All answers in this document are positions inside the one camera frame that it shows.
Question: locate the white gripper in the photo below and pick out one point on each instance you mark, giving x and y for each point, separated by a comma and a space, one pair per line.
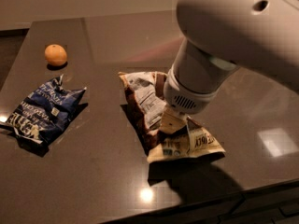
181, 97

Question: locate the brown chip bag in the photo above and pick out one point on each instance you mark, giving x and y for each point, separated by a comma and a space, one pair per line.
145, 104

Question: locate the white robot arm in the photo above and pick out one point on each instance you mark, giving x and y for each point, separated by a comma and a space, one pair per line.
218, 37

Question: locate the blue chip bag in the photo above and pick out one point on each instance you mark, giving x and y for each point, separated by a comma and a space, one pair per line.
45, 113

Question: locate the orange fruit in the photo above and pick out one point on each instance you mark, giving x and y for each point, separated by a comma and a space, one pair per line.
55, 55

